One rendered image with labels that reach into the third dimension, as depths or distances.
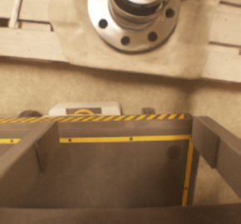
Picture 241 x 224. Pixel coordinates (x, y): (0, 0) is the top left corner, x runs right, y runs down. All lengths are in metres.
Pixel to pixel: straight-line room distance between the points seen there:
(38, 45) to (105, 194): 0.51
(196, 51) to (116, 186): 0.48
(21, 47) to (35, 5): 0.14
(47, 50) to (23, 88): 0.28
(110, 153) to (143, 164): 0.10
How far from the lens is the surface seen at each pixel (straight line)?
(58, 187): 0.58
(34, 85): 0.83
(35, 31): 0.65
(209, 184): 1.08
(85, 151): 0.49
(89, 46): 0.56
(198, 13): 0.62
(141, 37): 0.54
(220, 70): 0.68
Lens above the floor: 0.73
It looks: 74 degrees down
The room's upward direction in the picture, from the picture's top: 180 degrees clockwise
